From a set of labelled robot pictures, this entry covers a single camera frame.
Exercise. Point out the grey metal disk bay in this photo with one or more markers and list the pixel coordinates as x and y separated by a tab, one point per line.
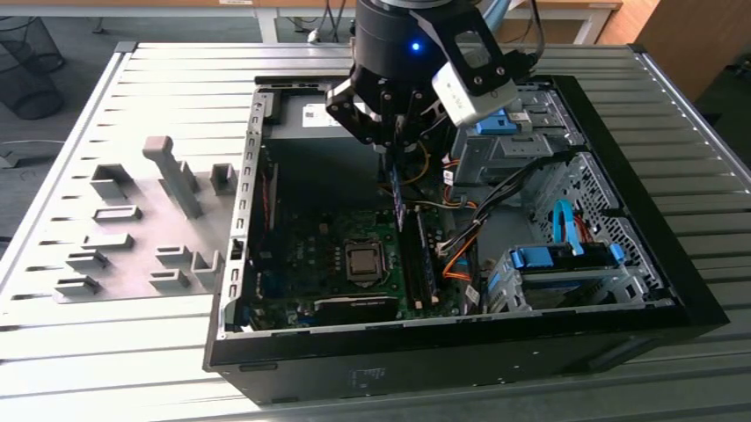
575	285
516	154

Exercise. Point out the blue RAM stick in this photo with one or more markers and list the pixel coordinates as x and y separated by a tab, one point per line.
398	193

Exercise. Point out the black graphics card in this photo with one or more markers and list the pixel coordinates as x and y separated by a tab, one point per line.
352	307

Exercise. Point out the green motherboard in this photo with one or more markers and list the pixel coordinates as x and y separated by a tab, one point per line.
310	264

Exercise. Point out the grey parts rack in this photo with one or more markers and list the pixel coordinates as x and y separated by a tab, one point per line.
176	206

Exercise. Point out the white framed desk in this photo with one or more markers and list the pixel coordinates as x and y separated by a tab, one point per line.
266	31

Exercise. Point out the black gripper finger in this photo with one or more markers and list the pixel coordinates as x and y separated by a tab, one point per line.
425	118
352	110

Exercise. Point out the blue disk carrier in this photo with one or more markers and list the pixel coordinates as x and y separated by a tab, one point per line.
499	125

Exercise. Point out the black open PC case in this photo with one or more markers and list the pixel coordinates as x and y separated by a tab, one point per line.
469	365

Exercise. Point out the CPU socket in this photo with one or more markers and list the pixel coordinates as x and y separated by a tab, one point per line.
362	261

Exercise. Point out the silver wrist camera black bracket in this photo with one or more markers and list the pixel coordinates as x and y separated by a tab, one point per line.
469	96

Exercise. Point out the brown wooden cabinet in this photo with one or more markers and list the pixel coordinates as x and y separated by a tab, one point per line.
692	39

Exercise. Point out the black mesh waste basket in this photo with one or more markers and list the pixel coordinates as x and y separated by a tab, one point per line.
29	66

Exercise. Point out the black disk in blue carrier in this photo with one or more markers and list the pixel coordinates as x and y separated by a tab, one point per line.
531	257

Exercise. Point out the grey power supply white label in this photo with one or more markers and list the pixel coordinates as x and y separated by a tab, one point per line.
316	171

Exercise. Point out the black RAM slot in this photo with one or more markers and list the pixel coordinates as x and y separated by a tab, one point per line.
412	272

